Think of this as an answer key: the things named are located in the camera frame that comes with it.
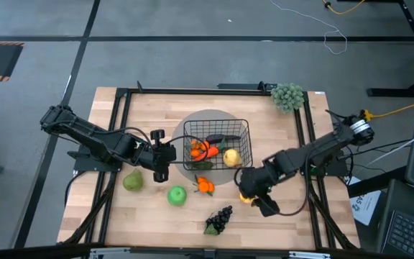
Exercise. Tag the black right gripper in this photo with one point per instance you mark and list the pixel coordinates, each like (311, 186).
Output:
(255, 180)

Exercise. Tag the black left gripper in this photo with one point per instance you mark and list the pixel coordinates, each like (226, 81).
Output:
(160, 156)

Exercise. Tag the yellow star fruit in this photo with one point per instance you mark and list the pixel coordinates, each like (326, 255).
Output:
(246, 199)

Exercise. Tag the yellow pear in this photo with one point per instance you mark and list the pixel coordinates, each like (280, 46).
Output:
(232, 158)

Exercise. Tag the orange tangerine cluster with leaves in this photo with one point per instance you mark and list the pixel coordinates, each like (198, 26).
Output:
(195, 153)
(204, 187)

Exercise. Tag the green pear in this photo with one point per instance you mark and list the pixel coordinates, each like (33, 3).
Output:
(133, 181)

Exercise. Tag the green apple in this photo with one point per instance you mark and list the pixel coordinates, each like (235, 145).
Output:
(177, 196)

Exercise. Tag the dark grape bunch with leaf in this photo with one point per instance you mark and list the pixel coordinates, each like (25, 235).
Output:
(221, 217)

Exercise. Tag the purple eggplant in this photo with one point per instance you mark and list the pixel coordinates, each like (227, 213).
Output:
(216, 138)

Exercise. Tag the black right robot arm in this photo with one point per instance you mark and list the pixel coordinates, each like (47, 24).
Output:
(318, 147)

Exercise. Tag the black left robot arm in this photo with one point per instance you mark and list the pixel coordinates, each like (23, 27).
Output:
(95, 138)

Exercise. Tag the grey round mat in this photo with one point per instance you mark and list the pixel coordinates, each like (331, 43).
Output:
(225, 177)

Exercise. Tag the pale green artificial plant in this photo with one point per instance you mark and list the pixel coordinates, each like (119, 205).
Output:
(288, 97)

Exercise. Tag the white printed paper sheet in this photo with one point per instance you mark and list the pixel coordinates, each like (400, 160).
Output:
(367, 208)

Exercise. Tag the black laptop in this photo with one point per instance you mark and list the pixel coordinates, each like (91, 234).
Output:
(408, 234)

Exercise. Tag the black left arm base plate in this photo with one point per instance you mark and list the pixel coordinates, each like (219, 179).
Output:
(85, 163)

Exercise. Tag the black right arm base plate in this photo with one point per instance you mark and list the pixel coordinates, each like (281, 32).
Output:
(332, 169)

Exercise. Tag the black aluminium table frame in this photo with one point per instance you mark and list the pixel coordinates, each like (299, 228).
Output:
(207, 91)

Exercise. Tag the silver metal bracket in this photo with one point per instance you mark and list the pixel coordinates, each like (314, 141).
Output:
(110, 253)
(309, 255)

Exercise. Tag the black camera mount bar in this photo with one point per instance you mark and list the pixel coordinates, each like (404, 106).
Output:
(239, 86)

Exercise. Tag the black desk leg frame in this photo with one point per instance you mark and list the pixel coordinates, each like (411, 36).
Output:
(390, 92)

